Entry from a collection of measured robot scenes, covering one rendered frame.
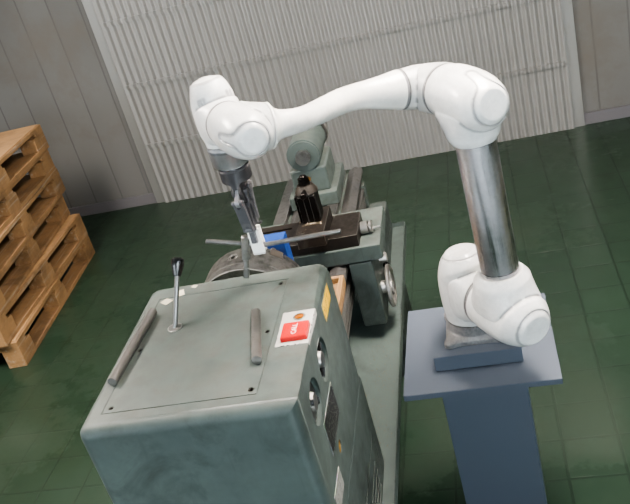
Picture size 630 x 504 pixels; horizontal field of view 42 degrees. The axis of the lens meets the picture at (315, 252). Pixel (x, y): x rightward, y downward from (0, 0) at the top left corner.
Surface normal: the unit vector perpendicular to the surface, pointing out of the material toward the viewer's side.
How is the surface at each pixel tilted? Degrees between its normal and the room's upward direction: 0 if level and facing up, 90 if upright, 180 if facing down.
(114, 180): 90
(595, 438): 0
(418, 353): 0
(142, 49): 90
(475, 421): 90
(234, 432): 90
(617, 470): 0
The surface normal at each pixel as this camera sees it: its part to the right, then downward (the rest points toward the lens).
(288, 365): -0.25, -0.86
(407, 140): -0.13, 0.49
